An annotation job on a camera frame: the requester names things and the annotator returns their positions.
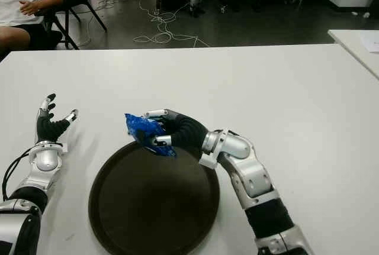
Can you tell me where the white neighbouring table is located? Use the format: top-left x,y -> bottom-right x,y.
327,29 -> 379,80

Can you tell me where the round dark brown tray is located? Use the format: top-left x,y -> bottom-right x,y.
88,141 -> 221,255

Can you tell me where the blue Oreo cookie packet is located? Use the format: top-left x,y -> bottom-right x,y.
124,112 -> 177,158

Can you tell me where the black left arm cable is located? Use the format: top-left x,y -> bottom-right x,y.
1,151 -> 33,202

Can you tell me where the white floor cable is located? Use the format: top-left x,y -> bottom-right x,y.
133,0 -> 211,48

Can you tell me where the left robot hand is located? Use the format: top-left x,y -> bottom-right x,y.
35,92 -> 80,144

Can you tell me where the white paper sheet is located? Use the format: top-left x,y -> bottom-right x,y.
359,34 -> 379,53

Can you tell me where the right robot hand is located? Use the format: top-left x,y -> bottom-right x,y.
144,108 -> 208,157

